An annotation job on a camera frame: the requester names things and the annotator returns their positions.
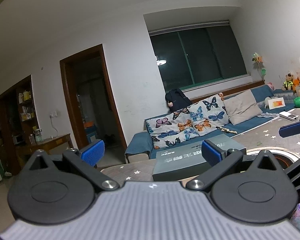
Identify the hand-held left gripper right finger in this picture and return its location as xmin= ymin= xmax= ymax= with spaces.
xmin=186 ymin=139 xmax=280 ymax=193

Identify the wooden side table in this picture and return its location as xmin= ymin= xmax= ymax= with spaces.
xmin=15 ymin=133 xmax=74 ymax=170

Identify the dark wooden shelf cabinet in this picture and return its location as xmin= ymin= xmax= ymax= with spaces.
xmin=0 ymin=74 xmax=40 ymax=178

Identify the white flat device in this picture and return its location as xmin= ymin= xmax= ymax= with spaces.
xmin=279 ymin=110 xmax=299 ymax=121

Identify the brown wooden door frame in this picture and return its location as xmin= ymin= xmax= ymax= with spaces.
xmin=59 ymin=44 xmax=128 ymax=155

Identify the teddy bear with yellow vest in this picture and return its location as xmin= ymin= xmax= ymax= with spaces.
xmin=282 ymin=71 xmax=294 ymax=92

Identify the grey star-print desktop cover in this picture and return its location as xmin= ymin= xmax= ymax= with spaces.
xmin=100 ymin=107 xmax=300 ymax=233

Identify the grey pillow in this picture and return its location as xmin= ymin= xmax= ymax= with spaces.
xmin=224 ymin=89 xmax=263 ymax=125

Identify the paper pinwheel flower decoration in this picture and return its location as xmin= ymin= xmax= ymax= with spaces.
xmin=251 ymin=52 xmax=267 ymax=83

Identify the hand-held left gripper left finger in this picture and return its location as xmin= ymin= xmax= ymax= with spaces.
xmin=24 ymin=139 xmax=120 ymax=193

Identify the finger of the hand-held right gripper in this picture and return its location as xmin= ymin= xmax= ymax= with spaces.
xmin=279 ymin=109 xmax=300 ymax=138

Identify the blue sofa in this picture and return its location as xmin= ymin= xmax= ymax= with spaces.
xmin=125 ymin=84 xmax=300 ymax=164

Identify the black round induction cooktop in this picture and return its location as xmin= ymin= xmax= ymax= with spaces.
xmin=246 ymin=147 xmax=300 ymax=171

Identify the white picture card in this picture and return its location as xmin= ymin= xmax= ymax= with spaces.
xmin=268 ymin=97 xmax=287 ymax=110

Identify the dark window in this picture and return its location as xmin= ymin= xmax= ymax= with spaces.
xmin=149 ymin=20 xmax=252 ymax=93

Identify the white toy flute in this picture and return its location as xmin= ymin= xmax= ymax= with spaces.
xmin=216 ymin=126 xmax=238 ymax=134

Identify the black backpack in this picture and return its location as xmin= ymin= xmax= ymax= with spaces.
xmin=165 ymin=89 xmax=192 ymax=113

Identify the grey printed cardboard box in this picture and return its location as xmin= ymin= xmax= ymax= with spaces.
xmin=152 ymin=134 xmax=248 ymax=182

